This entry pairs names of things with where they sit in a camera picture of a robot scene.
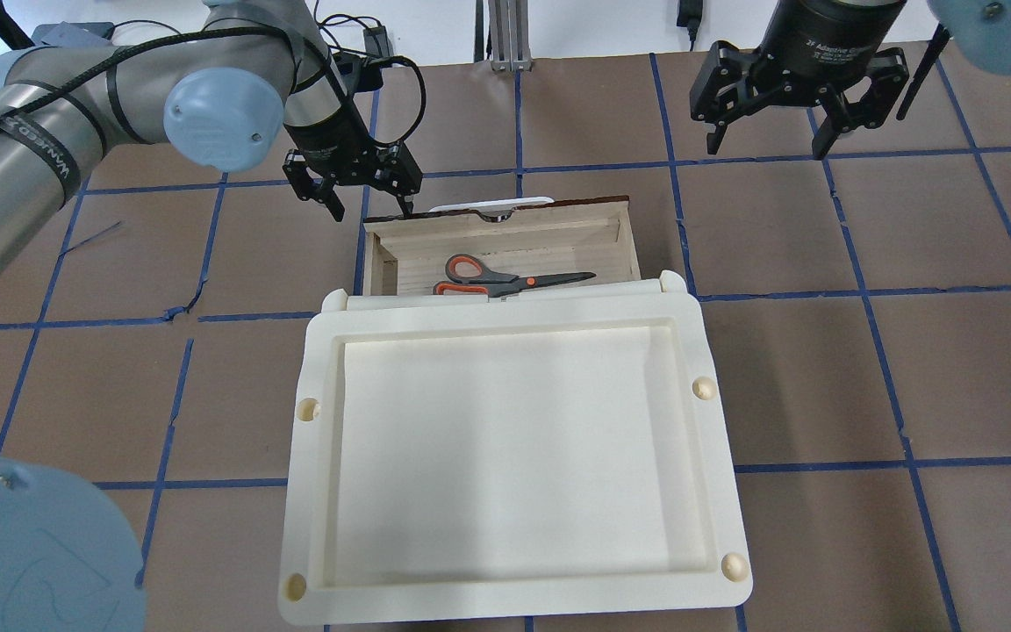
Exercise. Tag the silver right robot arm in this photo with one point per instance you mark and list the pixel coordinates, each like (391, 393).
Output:
(982, 32)

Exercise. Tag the orange grey scissors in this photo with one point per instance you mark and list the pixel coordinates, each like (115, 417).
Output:
(468, 274)

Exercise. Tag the black power adapter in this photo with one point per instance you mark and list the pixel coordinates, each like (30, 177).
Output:
(377, 45)

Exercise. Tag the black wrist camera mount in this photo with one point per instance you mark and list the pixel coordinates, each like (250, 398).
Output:
(358, 74)

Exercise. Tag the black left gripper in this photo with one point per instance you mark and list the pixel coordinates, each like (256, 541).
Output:
(327, 125)

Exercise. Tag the wooden drawer with white handle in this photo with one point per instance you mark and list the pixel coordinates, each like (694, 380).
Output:
(523, 236)

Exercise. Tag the aluminium frame post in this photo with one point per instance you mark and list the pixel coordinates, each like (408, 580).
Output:
(508, 36)

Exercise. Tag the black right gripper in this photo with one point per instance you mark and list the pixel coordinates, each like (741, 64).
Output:
(824, 37)

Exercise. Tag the cream plastic tray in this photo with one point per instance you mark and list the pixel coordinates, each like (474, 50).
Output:
(458, 458)

